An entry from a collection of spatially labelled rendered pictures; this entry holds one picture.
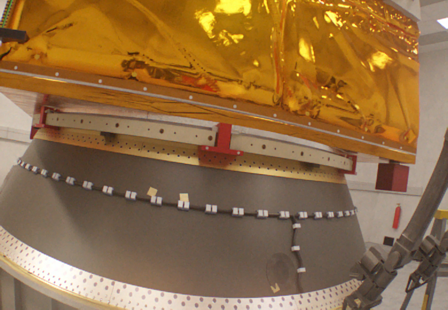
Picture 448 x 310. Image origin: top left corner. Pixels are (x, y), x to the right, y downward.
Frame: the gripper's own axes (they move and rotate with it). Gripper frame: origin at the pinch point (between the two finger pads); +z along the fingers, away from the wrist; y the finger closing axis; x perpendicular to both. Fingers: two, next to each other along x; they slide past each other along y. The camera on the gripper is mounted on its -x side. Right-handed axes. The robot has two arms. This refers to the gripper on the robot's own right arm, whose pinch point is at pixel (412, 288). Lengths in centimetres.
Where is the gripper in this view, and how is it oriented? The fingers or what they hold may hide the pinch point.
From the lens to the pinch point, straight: 152.9
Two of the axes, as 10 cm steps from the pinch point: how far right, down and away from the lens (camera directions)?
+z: -4.0, 8.5, 3.5
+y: -8.1, -1.5, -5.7
